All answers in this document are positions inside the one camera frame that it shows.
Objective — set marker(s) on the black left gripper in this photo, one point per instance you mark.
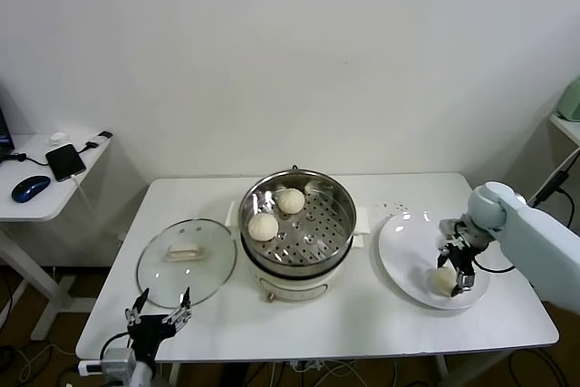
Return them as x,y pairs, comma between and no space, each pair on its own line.
149,330

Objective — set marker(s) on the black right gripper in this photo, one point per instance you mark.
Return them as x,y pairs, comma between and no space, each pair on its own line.
460,255

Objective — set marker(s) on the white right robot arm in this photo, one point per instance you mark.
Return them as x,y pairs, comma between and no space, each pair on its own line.
534,242

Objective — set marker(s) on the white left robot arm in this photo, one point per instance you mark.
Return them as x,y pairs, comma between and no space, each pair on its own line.
140,375

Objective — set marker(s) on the stainless steel steamer basket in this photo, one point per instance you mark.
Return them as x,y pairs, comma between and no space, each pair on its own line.
317,242

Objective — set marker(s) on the white round plate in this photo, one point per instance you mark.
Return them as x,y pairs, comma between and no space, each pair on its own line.
408,260

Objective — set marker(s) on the white table leg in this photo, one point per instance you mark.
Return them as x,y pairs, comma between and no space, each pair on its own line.
441,371
174,374

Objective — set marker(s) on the black power adapter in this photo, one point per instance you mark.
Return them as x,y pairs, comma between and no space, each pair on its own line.
550,186

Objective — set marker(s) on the white electric cooker base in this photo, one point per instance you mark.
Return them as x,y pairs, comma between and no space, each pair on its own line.
294,289

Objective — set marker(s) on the white side table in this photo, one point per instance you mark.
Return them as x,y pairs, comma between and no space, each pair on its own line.
572,129
41,210

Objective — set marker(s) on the white power strip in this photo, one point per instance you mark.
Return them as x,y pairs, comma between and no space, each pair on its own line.
308,365

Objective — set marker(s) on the black smartphone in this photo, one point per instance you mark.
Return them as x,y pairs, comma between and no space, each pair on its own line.
65,162

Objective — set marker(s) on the blue computer mouse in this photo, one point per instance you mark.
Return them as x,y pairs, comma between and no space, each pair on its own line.
31,188

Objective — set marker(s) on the small black adapter plug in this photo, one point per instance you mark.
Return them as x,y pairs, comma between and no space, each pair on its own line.
105,134

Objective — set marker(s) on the small white earbud case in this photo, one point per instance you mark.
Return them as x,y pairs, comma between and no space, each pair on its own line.
57,136

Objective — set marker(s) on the pale green appliance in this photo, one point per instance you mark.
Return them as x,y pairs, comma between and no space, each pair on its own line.
571,101

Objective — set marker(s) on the black laptop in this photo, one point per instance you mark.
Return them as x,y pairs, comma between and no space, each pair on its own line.
3,128

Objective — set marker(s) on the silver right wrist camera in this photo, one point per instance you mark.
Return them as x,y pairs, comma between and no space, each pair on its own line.
448,225

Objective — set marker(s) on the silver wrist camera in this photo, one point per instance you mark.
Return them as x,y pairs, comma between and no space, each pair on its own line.
118,360
448,225

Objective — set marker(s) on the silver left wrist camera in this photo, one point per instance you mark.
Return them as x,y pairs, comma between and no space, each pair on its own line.
118,360

